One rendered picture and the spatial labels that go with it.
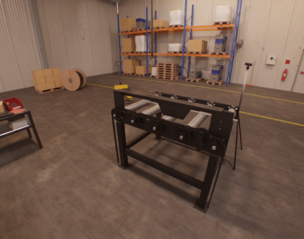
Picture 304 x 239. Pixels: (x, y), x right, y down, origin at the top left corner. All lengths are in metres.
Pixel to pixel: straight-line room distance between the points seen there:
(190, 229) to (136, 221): 0.55
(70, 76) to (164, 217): 7.05
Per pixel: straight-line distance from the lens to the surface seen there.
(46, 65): 11.19
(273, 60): 10.07
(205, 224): 1.84
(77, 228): 1.89
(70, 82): 7.84
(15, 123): 3.17
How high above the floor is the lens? 1.56
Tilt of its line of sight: 24 degrees down
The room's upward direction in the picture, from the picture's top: straight up
